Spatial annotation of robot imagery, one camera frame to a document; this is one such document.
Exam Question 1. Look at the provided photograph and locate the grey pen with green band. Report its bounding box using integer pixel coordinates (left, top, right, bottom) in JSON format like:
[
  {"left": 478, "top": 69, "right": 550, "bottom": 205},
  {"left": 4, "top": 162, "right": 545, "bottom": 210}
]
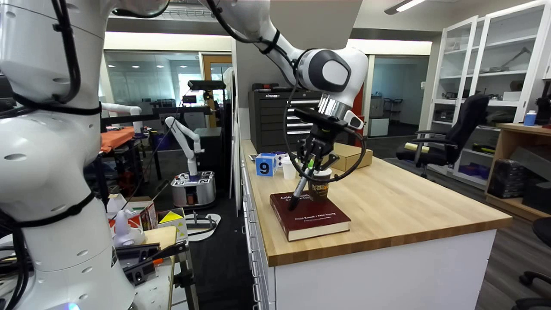
[{"left": 288, "top": 150, "right": 321, "bottom": 210}]

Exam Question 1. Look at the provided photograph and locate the cardboard box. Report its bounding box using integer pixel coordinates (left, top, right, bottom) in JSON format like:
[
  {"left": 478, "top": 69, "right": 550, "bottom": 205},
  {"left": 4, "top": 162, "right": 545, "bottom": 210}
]
[{"left": 330, "top": 143, "right": 376, "bottom": 174}]

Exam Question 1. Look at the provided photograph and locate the maroon hardcover book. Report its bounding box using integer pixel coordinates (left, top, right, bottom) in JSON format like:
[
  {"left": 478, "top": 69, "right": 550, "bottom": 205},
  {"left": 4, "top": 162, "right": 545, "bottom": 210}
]
[{"left": 269, "top": 190, "right": 354, "bottom": 243}]

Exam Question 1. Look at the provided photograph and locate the blue number cube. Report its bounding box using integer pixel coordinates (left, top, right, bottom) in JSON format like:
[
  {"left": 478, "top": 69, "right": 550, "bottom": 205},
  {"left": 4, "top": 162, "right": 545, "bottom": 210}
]
[{"left": 254, "top": 152, "right": 278, "bottom": 179}]

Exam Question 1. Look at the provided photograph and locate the black swivel chair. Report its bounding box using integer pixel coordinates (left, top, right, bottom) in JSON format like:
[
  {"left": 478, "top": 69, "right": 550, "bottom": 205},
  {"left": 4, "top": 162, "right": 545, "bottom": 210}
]
[{"left": 510, "top": 216, "right": 551, "bottom": 310}]

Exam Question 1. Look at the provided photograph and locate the black camera bar on post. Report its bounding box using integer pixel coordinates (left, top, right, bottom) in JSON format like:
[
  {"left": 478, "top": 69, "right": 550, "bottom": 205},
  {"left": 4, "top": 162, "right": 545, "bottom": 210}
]
[{"left": 187, "top": 80, "right": 228, "bottom": 131}]

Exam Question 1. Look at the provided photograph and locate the white open shelf cabinet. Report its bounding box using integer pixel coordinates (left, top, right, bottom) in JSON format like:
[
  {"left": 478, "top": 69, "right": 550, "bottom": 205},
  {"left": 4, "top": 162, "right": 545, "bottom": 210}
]
[{"left": 429, "top": 0, "right": 551, "bottom": 131}]

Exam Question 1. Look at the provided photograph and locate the black office chair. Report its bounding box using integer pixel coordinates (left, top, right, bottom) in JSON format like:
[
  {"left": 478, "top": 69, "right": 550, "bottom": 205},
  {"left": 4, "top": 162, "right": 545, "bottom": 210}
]
[{"left": 395, "top": 93, "right": 491, "bottom": 169}]

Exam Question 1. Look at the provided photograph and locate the white drawer cabinet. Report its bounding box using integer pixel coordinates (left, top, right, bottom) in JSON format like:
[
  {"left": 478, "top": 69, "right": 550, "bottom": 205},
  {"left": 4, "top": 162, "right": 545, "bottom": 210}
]
[{"left": 240, "top": 166, "right": 500, "bottom": 310}]

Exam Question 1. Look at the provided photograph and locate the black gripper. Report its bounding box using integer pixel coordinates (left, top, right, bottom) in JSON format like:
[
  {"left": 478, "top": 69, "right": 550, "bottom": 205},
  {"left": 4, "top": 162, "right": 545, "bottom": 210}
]
[{"left": 295, "top": 107, "right": 350, "bottom": 174}]

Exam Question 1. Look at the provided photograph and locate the black tool chest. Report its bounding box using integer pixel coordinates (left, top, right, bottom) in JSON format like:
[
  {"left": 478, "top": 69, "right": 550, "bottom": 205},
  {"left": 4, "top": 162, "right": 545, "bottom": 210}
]
[{"left": 247, "top": 85, "right": 324, "bottom": 154}]

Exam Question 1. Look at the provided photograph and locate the low wooden shelf unit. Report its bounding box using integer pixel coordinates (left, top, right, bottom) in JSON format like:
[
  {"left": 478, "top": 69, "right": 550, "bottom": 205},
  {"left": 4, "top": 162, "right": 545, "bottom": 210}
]
[{"left": 484, "top": 121, "right": 551, "bottom": 222}]

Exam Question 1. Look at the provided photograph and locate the orange cloth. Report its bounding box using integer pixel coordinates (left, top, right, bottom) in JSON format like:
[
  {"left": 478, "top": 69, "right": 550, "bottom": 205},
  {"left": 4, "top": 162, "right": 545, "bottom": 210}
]
[{"left": 99, "top": 126, "right": 138, "bottom": 155}]

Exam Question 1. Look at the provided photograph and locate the black clamp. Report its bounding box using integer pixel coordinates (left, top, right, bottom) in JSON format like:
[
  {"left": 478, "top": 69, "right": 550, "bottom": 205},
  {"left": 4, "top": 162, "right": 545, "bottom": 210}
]
[{"left": 116, "top": 241, "right": 192, "bottom": 288}]

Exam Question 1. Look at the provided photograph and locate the white spray bottle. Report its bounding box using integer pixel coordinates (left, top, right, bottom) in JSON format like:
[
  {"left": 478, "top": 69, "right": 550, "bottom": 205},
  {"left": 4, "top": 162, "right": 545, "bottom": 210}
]
[{"left": 106, "top": 193, "right": 147, "bottom": 248}]

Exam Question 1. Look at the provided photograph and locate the ceiling light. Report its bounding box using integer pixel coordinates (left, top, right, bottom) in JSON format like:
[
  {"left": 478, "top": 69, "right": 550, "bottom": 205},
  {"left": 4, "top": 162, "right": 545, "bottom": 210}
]
[{"left": 385, "top": 0, "right": 428, "bottom": 16}]

